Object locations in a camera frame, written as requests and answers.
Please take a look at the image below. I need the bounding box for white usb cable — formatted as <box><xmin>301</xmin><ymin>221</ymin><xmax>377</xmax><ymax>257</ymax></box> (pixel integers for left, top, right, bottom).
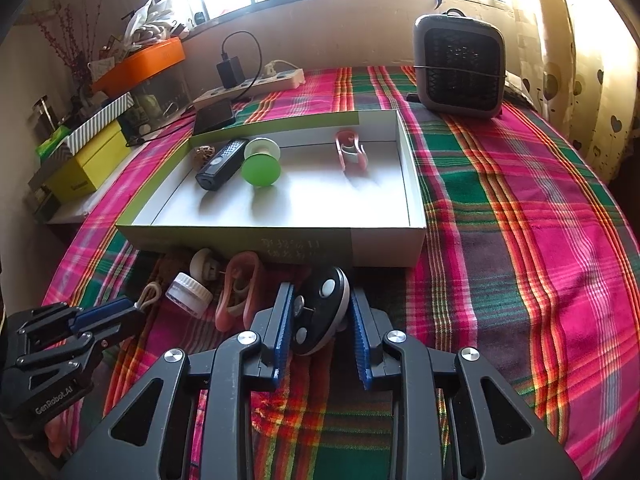
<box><xmin>133</xmin><ymin>280</ymin><xmax>164</xmax><ymax>312</ymax></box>

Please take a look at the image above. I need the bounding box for black three-button key fob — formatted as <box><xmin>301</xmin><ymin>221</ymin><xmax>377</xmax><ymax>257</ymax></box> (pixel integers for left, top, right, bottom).
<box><xmin>292</xmin><ymin>266</ymin><xmax>350</xmax><ymax>356</ymax></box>

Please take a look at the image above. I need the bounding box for green white suction holder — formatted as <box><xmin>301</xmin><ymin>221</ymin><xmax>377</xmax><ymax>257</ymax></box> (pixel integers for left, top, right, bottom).
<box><xmin>241</xmin><ymin>138</ymin><xmax>281</xmax><ymax>188</ymax></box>

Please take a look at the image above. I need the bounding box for pink white clip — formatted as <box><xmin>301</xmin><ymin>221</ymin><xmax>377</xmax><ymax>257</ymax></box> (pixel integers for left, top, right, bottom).
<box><xmin>334</xmin><ymin>129</ymin><xmax>369</xmax><ymax>171</ymax></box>

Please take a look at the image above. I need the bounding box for black remote control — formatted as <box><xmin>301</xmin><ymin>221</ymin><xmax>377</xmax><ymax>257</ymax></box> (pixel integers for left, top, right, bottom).
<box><xmin>195</xmin><ymin>139</ymin><xmax>248</xmax><ymax>191</ymax></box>

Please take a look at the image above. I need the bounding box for brown carved walnut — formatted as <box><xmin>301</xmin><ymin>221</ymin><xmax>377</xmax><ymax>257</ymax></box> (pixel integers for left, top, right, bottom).
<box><xmin>193</xmin><ymin>145</ymin><xmax>216</xmax><ymax>167</ymax></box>

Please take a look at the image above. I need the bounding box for pink oval clip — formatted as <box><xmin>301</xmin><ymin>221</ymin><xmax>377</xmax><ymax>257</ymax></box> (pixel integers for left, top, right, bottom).
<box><xmin>215</xmin><ymin>252</ymin><xmax>264</xmax><ymax>333</ymax></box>

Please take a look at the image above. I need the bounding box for green white cardboard tray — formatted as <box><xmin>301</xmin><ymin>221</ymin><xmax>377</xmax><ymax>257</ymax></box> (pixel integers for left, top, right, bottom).
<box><xmin>116</xmin><ymin>110</ymin><xmax>426</xmax><ymax>268</ymax></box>

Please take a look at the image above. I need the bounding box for yellow box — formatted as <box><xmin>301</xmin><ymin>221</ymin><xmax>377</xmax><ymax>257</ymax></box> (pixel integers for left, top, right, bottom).
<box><xmin>44</xmin><ymin>120</ymin><xmax>130</xmax><ymax>204</ymax></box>

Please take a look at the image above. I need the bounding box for striped grey box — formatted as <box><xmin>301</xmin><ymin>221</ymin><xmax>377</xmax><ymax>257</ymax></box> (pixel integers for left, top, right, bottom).
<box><xmin>60</xmin><ymin>92</ymin><xmax>134</xmax><ymax>157</ymax></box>

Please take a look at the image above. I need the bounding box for black smartphone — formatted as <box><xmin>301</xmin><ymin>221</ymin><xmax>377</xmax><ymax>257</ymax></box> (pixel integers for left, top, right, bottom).
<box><xmin>192</xmin><ymin>100</ymin><xmax>235</xmax><ymax>136</ymax></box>

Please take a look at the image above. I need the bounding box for white power strip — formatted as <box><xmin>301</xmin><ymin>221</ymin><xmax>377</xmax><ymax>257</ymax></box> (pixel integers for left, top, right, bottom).
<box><xmin>193</xmin><ymin>68</ymin><xmax>306</xmax><ymax>110</ymax></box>

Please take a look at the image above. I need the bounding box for orange tray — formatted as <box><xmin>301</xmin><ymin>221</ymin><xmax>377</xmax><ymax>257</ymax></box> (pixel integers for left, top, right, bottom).
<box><xmin>91</xmin><ymin>38</ymin><xmax>186</xmax><ymax>99</ymax></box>

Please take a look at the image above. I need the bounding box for black charger plug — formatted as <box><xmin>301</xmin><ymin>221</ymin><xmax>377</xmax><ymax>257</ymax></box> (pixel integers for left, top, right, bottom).
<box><xmin>216</xmin><ymin>52</ymin><xmax>245</xmax><ymax>89</ymax></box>

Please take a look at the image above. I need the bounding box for grey portable heater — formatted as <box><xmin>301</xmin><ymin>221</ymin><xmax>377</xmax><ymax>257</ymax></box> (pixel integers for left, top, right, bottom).
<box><xmin>412</xmin><ymin>14</ymin><xmax>506</xmax><ymax>118</ymax></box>

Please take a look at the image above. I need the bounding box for heart pattern curtain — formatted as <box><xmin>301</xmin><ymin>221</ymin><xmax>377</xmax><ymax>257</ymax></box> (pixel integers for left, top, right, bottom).
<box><xmin>512</xmin><ymin>0</ymin><xmax>639</xmax><ymax>183</ymax></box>

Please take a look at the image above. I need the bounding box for black charging cable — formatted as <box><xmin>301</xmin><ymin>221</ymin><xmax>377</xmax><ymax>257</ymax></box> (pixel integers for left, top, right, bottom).
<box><xmin>220</xmin><ymin>30</ymin><xmax>265</xmax><ymax>102</ymax></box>

